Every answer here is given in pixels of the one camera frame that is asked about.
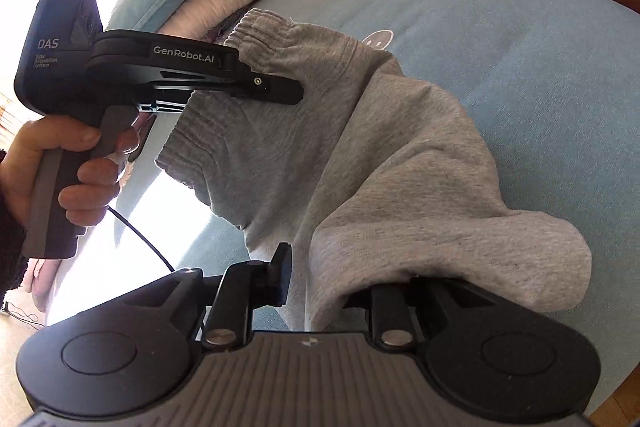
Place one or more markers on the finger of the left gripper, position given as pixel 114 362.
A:
pixel 276 89

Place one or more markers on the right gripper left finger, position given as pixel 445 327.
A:
pixel 244 288

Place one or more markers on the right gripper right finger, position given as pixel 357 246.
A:
pixel 388 316

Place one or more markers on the teal floral bed sheet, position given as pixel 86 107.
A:
pixel 553 87

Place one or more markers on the person left hand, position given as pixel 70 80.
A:
pixel 83 185

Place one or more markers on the grey sweatpants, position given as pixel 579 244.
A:
pixel 374 177

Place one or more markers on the person left forearm black sleeve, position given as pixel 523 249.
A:
pixel 10 236

